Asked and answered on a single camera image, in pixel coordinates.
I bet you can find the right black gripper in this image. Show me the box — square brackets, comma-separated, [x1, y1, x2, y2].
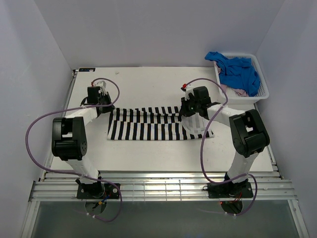
[180, 95, 201, 118]

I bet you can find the black white striped tank top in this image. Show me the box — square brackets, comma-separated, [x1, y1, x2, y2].
[107, 106, 208, 141]

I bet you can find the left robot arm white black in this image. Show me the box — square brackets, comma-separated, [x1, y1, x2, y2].
[52, 81, 115, 198]

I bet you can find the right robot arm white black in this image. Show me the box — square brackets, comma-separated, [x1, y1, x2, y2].
[179, 84, 270, 198]

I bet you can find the blue tank top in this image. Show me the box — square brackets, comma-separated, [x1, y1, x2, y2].
[205, 52, 260, 97]

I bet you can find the blue label sticker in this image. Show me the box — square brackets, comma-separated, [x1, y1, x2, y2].
[78, 67, 96, 72]

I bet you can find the white plastic basket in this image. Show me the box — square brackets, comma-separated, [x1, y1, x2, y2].
[212, 53, 269, 104]

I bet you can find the pink garment in basket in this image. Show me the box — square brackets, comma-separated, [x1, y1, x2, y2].
[221, 84, 249, 97]

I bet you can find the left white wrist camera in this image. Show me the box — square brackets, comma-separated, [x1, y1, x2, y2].
[92, 80, 106, 94]

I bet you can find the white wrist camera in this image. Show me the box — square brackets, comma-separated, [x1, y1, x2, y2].
[181, 84, 194, 101]
[92, 80, 106, 94]

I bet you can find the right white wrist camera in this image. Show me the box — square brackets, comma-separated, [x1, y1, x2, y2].
[181, 84, 194, 101]

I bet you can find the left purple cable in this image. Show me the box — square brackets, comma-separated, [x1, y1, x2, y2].
[25, 77, 122, 223]

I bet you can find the purple cable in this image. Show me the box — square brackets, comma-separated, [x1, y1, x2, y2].
[25, 77, 122, 223]
[183, 78, 258, 217]

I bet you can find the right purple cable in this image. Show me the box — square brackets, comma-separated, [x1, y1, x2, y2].
[183, 78, 258, 217]

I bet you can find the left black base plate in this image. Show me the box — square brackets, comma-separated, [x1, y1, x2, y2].
[76, 182, 120, 199]

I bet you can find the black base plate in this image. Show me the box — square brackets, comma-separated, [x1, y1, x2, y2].
[203, 181, 254, 198]
[76, 182, 120, 199]

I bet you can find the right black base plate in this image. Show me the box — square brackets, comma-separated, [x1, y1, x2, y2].
[203, 181, 254, 198]

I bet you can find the aluminium rail frame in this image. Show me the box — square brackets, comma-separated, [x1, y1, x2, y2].
[30, 67, 297, 202]

